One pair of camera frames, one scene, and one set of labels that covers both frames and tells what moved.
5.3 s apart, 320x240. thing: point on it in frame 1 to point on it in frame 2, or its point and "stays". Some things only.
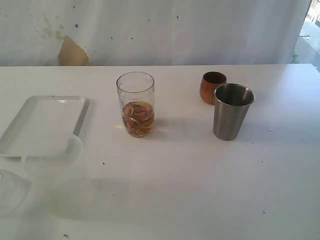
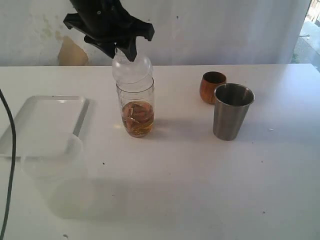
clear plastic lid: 13,190 to 125,71
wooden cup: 210,81 stays
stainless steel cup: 231,103 stays
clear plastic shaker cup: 136,93 stays
